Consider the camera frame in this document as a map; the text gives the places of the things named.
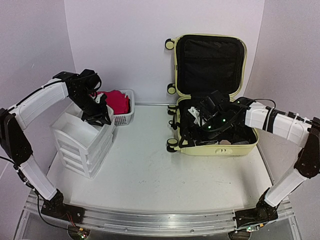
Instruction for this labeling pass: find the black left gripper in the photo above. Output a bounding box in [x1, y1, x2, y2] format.
[70, 89, 112, 127]

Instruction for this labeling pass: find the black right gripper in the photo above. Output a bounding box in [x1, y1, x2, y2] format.
[178, 112, 232, 149]

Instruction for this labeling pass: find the white perforated plastic basket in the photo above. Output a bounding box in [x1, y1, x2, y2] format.
[101, 89, 135, 126]

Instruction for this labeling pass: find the magenta pink garment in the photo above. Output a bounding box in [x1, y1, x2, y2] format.
[97, 90, 131, 115]

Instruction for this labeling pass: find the white plastic drawer organizer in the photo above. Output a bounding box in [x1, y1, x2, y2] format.
[50, 103, 115, 179]

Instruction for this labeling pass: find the pale yellow hard-shell suitcase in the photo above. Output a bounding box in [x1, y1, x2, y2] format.
[164, 34, 259, 156]

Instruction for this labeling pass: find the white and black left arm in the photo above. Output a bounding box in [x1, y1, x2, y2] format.
[0, 69, 115, 224]

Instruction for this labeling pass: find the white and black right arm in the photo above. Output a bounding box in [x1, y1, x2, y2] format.
[169, 93, 320, 228]

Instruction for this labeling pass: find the beige hexagonal compact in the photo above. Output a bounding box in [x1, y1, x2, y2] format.
[219, 139, 232, 145]

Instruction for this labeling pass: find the grey flat case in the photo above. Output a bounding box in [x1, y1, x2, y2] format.
[233, 140, 249, 145]

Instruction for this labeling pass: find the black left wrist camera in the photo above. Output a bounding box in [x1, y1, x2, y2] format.
[79, 69, 102, 94]

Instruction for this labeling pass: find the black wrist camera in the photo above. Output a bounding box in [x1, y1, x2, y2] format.
[79, 69, 102, 94]
[201, 90, 230, 115]

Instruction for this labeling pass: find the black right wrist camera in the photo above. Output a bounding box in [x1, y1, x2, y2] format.
[201, 90, 230, 115]

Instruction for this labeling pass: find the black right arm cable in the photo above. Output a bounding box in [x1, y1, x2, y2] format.
[249, 98, 277, 111]

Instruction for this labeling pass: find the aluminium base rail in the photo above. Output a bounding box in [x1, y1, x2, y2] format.
[23, 189, 296, 235]

